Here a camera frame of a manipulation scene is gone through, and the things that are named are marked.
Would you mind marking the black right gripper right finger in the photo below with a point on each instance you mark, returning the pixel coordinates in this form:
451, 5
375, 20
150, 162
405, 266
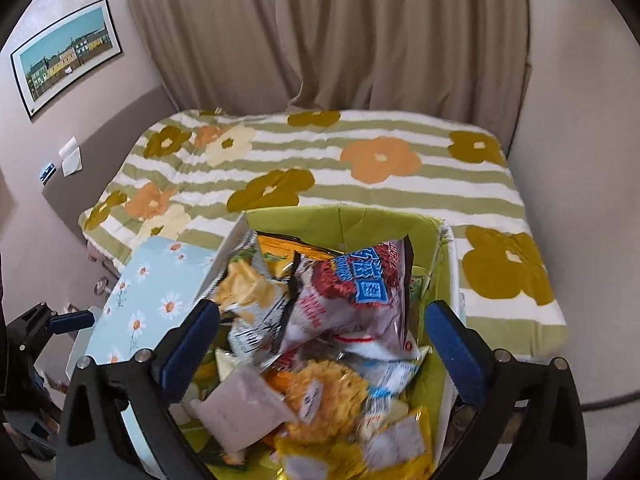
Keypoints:
551, 441

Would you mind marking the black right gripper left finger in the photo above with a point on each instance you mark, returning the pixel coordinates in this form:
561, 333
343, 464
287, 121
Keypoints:
94, 443

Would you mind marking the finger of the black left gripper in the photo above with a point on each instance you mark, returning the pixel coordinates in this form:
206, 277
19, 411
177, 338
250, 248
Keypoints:
31, 331

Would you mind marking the yellow gold snack bag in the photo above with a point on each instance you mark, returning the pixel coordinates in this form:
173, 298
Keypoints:
402, 450

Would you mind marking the beige snack packet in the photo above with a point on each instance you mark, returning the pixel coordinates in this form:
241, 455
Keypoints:
242, 409

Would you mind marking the blue white snack bag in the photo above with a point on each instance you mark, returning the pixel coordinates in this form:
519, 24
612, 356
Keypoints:
386, 378

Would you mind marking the round orange cracker pack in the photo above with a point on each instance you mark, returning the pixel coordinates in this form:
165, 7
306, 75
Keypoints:
327, 399

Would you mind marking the dark red snack bag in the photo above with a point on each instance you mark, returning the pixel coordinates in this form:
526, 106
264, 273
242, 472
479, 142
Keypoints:
360, 299

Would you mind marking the light blue daisy tablecloth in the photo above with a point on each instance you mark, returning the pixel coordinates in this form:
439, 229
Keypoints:
156, 291

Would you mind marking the silver yellow chips bag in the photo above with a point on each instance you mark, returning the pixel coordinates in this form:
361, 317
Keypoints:
246, 292

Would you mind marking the green striped floral quilt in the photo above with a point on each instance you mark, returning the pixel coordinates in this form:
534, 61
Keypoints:
189, 175

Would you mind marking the green cardboard box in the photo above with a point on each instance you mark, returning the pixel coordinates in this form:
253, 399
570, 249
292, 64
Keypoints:
345, 228

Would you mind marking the orange triangle snack bag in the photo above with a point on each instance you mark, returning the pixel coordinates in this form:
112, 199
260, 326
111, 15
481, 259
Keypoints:
279, 251

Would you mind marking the framed landscape picture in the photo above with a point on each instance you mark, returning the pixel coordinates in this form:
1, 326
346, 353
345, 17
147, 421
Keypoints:
63, 53

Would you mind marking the beige curtain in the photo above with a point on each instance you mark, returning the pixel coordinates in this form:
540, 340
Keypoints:
464, 60

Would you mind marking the white wall switch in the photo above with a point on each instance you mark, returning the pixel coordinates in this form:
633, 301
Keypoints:
70, 155

